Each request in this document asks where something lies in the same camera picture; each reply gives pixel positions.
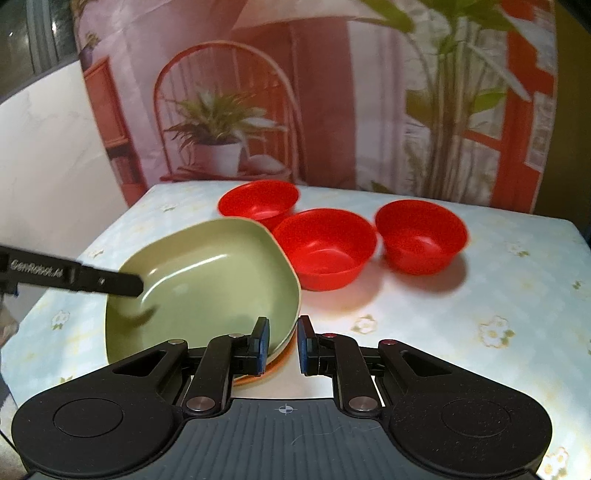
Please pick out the dark window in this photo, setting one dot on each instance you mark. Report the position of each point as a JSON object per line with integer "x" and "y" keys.
{"x": 32, "y": 32}

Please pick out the red bowl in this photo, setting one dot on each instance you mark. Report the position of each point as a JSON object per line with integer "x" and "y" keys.
{"x": 258, "y": 198}
{"x": 323, "y": 254}
{"x": 420, "y": 240}

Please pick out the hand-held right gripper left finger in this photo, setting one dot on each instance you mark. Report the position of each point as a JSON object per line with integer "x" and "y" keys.
{"x": 259, "y": 344}

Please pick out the floral checked tablecloth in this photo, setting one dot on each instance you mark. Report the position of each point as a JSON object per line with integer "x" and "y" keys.
{"x": 508, "y": 286}

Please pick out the green plate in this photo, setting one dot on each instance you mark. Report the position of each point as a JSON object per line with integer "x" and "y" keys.
{"x": 207, "y": 286}

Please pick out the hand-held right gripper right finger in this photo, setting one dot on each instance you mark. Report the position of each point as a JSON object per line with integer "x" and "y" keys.
{"x": 304, "y": 348}

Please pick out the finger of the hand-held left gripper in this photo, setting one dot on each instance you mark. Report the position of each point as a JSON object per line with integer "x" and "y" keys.
{"x": 115, "y": 282}

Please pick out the orange plate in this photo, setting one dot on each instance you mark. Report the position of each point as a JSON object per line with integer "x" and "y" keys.
{"x": 273, "y": 367}

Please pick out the printed room backdrop cloth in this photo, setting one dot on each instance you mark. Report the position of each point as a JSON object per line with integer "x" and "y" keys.
{"x": 323, "y": 92}

